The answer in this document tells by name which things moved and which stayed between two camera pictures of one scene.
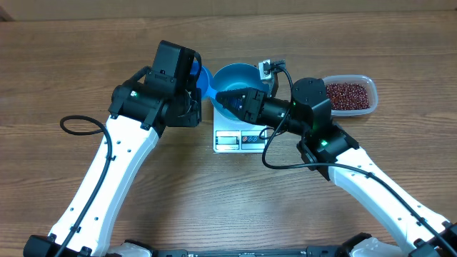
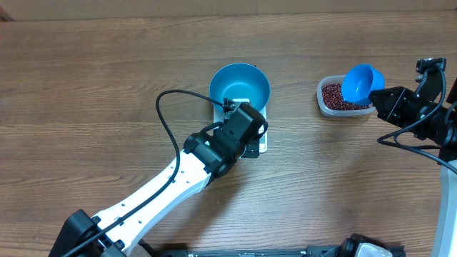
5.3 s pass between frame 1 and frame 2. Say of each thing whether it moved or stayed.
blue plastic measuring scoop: moved
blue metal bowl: stayed
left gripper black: moved
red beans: stayed
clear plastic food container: stayed
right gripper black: moved
